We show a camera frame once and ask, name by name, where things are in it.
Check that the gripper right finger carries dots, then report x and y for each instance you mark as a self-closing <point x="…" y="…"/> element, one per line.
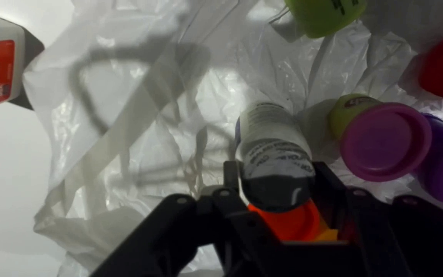
<point x="398" y="238"/>

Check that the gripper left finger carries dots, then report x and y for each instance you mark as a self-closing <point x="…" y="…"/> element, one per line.
<point x="175" y="231"/>

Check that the yellow tub with pink lid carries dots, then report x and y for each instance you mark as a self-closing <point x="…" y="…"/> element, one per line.
<point x="383" y="142"/>

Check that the yellow tub with orange lid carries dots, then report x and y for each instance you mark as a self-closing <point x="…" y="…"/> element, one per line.
<point x="294" y="223"/>

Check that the white plastic bag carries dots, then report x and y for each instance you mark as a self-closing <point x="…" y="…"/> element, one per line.
<point x="137" y="127"/>

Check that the white labelled cylinder bottle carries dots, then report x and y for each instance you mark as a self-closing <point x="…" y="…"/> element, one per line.
<point x="273" y="154"/>

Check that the lime green tub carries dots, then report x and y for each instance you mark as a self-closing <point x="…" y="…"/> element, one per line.
<point x="323" y="17"/>

